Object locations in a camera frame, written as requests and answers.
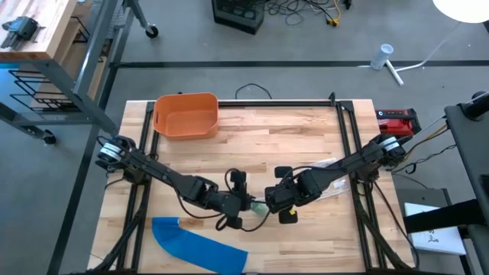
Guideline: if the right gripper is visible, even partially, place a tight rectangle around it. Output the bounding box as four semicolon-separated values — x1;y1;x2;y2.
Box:
264;166;306;225

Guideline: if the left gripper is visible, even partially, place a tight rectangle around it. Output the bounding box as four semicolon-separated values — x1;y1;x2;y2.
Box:
209;170;254;230

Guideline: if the clear plastic bag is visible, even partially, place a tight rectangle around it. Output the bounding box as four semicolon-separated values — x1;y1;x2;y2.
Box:
311;157;351;202
250;200;270;219

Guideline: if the blue elastic bandage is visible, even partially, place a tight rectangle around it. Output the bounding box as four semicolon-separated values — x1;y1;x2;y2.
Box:
151;216;249;275

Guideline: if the orange plastic bin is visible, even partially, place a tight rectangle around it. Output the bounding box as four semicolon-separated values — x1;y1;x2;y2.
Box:
152;92;220;141

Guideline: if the red battery pack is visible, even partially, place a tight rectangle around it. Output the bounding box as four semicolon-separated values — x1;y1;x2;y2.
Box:
374;108;423;138

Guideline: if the dark grey flat box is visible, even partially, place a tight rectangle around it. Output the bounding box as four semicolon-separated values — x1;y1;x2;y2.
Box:
395;187;454;209

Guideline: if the white lamp stand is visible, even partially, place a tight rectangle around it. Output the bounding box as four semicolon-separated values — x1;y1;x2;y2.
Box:
358;21;463;87

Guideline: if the white plastic cup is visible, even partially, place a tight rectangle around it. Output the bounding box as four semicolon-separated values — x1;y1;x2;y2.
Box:
369;43;395;71

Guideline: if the white flat box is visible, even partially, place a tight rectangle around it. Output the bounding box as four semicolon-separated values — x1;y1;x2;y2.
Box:
403;202;468;256

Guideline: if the black computer case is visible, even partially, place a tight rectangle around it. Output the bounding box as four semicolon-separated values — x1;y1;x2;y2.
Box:
211;0;267;36

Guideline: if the grey equipment cart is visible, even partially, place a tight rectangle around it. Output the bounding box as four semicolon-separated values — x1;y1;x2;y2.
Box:
442;90;489;275

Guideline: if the white lamp shade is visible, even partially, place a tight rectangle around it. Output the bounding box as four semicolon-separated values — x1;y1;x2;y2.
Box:
431;0;489;24

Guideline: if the black boxy device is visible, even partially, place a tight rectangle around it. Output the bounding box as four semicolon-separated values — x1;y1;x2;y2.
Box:
0;15;46;51

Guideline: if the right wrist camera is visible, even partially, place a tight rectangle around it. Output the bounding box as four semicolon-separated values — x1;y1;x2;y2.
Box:
266;186;296;211

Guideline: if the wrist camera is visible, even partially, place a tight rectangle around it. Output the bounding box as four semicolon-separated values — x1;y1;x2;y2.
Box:
218;192;242;213
266;186;296;211

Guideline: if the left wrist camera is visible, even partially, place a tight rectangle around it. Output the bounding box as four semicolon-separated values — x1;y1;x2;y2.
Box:
218;192;242;213

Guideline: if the black right camera cable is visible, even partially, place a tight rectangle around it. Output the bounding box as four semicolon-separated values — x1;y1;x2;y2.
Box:
240;166;306;233

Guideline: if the black camera cable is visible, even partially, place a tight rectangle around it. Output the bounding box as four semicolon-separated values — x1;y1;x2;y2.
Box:
240;166;306;233
175;167;241;232

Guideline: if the black left camera cable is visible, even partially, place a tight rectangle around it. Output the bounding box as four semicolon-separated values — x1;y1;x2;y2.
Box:
175;167;241;232

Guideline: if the black aluminium table frame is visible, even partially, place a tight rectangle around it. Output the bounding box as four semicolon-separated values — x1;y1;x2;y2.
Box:
87;91;421;275

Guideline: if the black cable loop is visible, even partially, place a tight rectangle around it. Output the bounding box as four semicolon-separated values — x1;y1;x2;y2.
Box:
234;82;273;101

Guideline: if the yellow cable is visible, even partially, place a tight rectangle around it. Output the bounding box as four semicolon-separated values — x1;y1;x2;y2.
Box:
324;0;342;28

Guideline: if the tangle of black cables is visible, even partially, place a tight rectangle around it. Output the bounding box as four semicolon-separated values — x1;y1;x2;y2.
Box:
265;0;355;28

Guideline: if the black wire rack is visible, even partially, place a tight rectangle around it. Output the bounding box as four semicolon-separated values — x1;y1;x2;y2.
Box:
8;68;77;114

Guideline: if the wooden table with grey frame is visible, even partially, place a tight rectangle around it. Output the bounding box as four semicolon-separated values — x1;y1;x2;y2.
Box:
0;0;154;145

